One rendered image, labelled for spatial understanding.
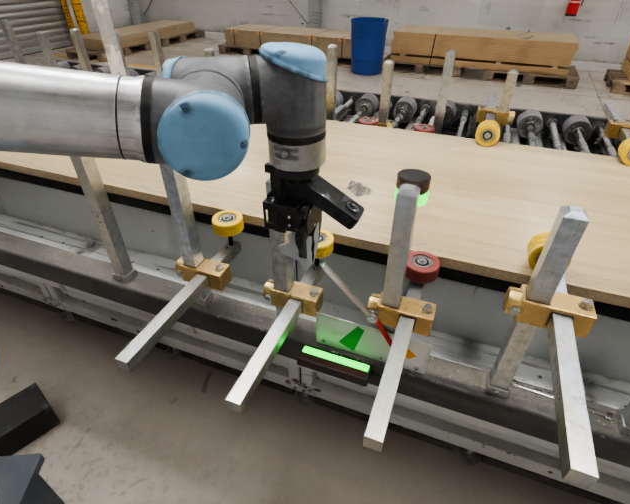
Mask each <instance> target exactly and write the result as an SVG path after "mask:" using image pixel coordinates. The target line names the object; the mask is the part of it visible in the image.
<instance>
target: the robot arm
mask: <svg viewBox="0 0 630 504"><path fill-rule="evenodd" d="M259 53H260V55H240V56H215V57H187V56H180V57H177V58H173V59H168V60H166V61H165V62H164V63H163V65H162V68H161V72H162V73H161V75H160V77H152V76H144V75H141V76H136V77H132V76H124V75H115V74H107V73H98V72H89V71H81V70H72V69H64V68H55V67H46V66H38V65H29V64H21V63H12V62H3V61H0V151H4V152H19V153H33V154H48V155H63V156H78V157H92V158H107V159H122V160H137V161H141V162H143V163H147V164H148V163H150V164H162V165H169V166H170V167H171V168H172V169H174V170H175V171H176V172H178V173H179V174H181V175H183V176H185V177H187V178H190V179H193V180H198V181H213V180H217V179H221V178H223V177H225V176H227V175H229V174H231V173H232V172H233V171H235V170H236V169H237V168H238V167H239V166H240V164H241V163H242V162H243V160H244V158H245V156H246V154H247V151H248V147H249V140H250V125H254V124H266V130H267V137H268V151H269V162H267V163H266V164H264V167H265V172H266V173H270V182H271V191H270V192H269V193H268V194H267V197H266V198H265V199H264V200H263V201H262V204H263V215H264V226H265V228H269V229H273V230H275V231H277V232H282V233H286V232H287V231H291V232H292V233H290V234H288V237H287V238H288V241H289V242H287V243H283V244H280V246H279V249H280V251H281V253H283V254H285V255H287V256H289V257H291V258H293V259H296V260H298V261H299V262H300V263H301V266H302V267H303V268H304V269H305V270H308V269H309V268H310V266H311V265H312V263H313V262H314V260H315V256H316V251H317V247H318V240H319V237H320V231H321V224H322V211H323V212H325V213H326V214H328V215H329V216H330V217H332V218H333V219H335V220H336V221H337V222H339V223H340V224H342V225H343V226H344V227H346V228H347V229H349V230H350V229H352V228H354V226H355V225H356V224H357V223H358V222H359V220H360V218H361V216H362V215H363V213H364V207H363V206H361V205H360V204H358V203H357V202H356V201H354V200H353V199H351V198H350V197H349V196H347V195H346V194H345V193H343V192H342V191H340V190H339V189H338V188H336V187H335V186H333V185H332V184H331V183H329V182H328V181H326V180H325V179H324V178H322V177H321V176H320V175H318V174H319V172H320V167H321V166H322V165H323V164H324V163H325V161H326V95H327V82H328V77H327V63H326V56H325V54H324V53H323V52H322V51H321V50H320V49H318V48H316V47H313V46H310V45H305V44H299V43H290V42H279V43H277V42H269V43H265V44H263V45H262V46H261V47H260V49H259ZM270 197H275V198H270ZM269 198H270V199H269ZM268 199H269V200H268ZM266 210H267V212H268V222H267V219H266Z"/></svg>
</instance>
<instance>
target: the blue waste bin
mask: <svg viewBox="0 0 630 504"><path fill-rule="evenodd" d="M388 22H389V27H390V20H389V19H388V18H379V17H357V18H352V19H351V72H352V73H353V74H357V75H364V76H371V75H378V74H380V73H381V70H382V63H383V56H384V49H385V42H386V38H387V34H388V30H389V27H388ZM387 28H388V30H387Z"/></svg>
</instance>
